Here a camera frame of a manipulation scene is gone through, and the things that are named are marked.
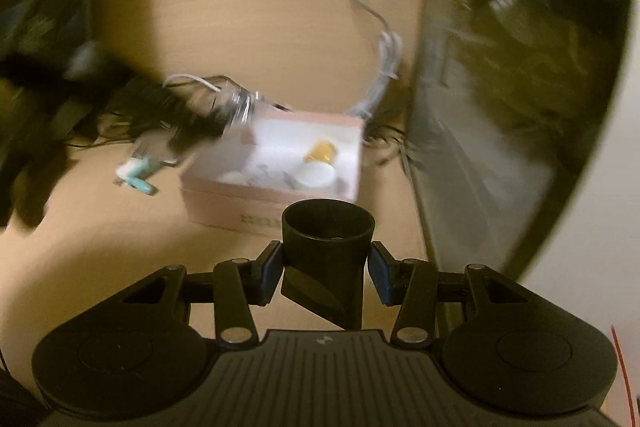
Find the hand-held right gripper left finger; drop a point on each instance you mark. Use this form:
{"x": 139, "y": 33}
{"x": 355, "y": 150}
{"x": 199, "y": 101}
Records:
{"x": 271, "y": 274}

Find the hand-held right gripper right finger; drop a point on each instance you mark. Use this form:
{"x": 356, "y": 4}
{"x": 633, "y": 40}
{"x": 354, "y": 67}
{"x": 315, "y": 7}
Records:
{"x": 381, "y": 274}

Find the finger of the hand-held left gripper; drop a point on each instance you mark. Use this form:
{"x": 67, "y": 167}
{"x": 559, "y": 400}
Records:
{"x": 192, "y": 142}
{"x": 185, "y": 112}

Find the white USB power adapter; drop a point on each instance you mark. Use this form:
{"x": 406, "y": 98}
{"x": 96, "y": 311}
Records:
{"x": 232, "y": 177}

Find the black plastic cup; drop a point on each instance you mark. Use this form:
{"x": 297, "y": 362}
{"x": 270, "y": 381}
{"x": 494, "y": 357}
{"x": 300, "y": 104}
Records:
{"x": 325, "y": 267}

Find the clear plastic hardware bag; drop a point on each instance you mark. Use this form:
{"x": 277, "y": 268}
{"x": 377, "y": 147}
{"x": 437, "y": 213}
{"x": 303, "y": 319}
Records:
{"x": 240, "y": 104}

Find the white and teal small device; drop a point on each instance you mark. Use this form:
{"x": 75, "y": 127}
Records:
{"x": 135, "y": 169}

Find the pink cardboard box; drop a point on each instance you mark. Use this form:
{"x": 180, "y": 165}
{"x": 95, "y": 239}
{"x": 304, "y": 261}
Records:
{"x": 280, "y": 207}

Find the white round jar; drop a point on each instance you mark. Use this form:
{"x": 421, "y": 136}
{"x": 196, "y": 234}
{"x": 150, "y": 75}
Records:
{"x": 315, "y": 176}

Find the grey computer case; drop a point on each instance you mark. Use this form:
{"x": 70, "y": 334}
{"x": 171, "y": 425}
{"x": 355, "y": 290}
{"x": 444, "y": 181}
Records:
{"x": 500, "y": 82}

